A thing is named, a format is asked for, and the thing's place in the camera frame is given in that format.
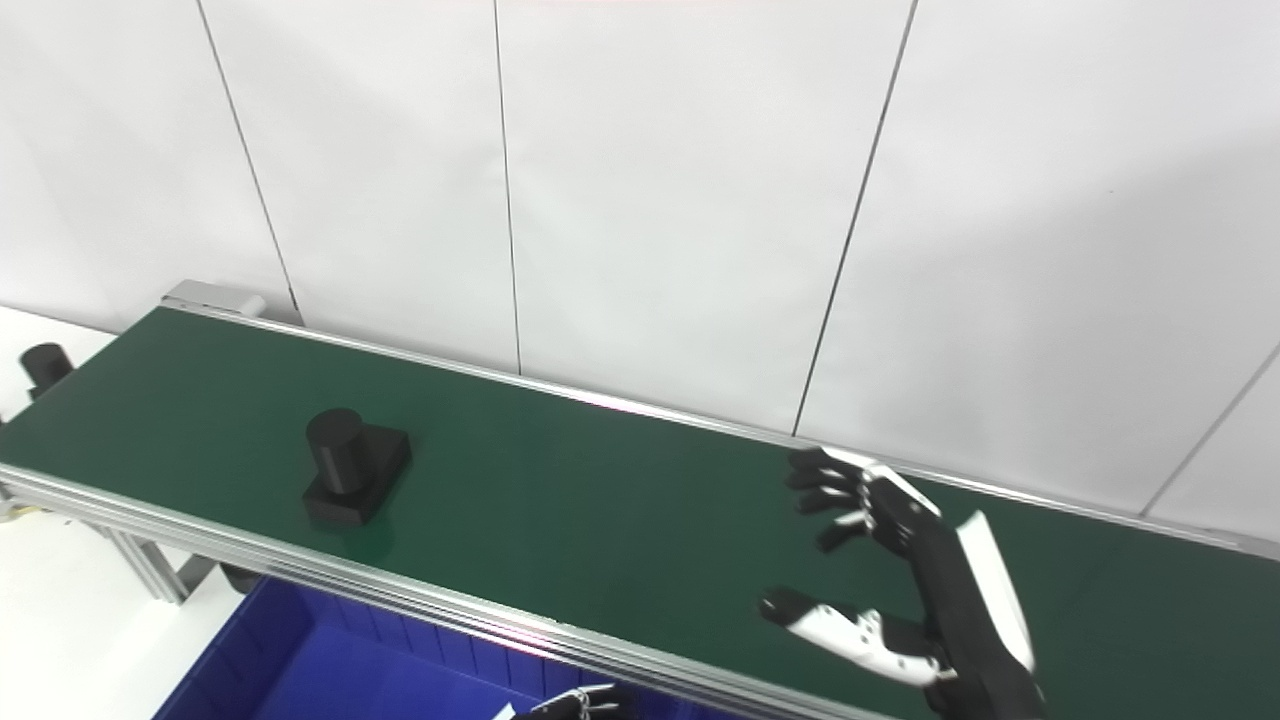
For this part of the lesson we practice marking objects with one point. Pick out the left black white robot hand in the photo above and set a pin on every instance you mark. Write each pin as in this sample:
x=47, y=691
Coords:
x=585, y=705

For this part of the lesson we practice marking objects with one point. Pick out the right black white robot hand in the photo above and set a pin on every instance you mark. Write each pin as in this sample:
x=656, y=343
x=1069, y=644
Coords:
x=950, y=600

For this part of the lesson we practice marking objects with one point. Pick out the black cylinder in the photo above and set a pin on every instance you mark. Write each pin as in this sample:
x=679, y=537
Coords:
x=345, y=465

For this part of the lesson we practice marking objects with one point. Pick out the blue plastic bin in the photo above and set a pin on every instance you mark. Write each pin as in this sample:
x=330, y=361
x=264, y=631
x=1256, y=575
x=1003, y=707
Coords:
x=350, y=670

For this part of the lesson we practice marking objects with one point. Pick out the aluminium conveyor leg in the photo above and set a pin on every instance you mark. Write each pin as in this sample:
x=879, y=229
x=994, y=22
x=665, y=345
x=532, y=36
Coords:
x=155, y=570

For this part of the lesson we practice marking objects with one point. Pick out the black cylinder part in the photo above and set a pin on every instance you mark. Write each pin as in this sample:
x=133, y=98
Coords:
x=46, y=368

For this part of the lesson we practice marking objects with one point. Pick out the green conveyor belt aluminium frame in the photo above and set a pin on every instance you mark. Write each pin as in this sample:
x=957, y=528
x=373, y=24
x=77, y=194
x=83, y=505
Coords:
x=580, y=500

